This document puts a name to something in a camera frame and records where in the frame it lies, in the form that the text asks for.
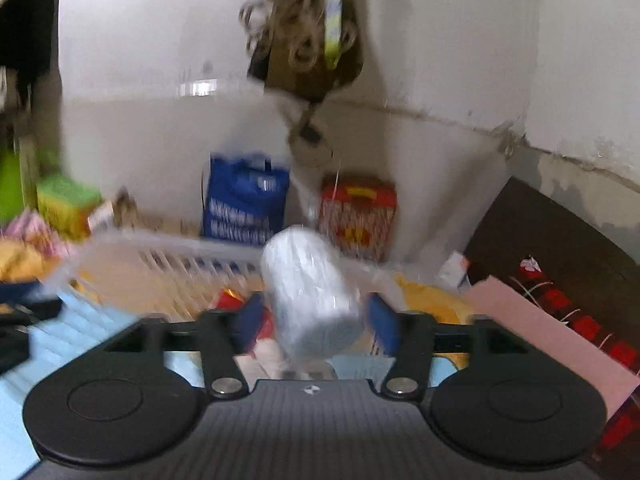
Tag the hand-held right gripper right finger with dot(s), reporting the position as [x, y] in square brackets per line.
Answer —
[382, 325]

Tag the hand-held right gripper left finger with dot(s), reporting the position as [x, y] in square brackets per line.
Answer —
[250, 321]

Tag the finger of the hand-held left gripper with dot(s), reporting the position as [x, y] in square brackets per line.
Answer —
[20, 289]
[30, 309]

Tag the white tissue roll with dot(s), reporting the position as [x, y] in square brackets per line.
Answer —
[312, 295]

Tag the clear plastic basket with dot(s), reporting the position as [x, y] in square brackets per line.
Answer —
[170, 260]

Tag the yellow cloth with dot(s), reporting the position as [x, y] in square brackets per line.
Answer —
[20, 260]

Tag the yellow patterned blanket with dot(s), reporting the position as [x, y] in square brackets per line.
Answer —
[432, 300]

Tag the pink striped cloth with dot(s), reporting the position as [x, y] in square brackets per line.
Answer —
[32, 230]

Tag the small white and red box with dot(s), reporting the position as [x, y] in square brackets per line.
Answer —
[454, 267]

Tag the green box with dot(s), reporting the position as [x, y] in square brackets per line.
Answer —
[65, 205]

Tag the green paper bag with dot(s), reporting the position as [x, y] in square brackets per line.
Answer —
[12, 180]

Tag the blue printed bag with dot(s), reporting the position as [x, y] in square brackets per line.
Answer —
[245, 200]

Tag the pink pillow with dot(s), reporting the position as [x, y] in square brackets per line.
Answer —
[550, 345]

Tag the dark wooden headboard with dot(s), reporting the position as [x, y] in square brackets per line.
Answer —
[555, 245]

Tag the red plaid cloth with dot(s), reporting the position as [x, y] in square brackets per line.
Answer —
[575, 315]

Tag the black hanging garment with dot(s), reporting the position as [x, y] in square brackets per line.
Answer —
[27, 30]

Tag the yellow green ribbon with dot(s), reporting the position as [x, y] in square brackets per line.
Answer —
[332, 15]

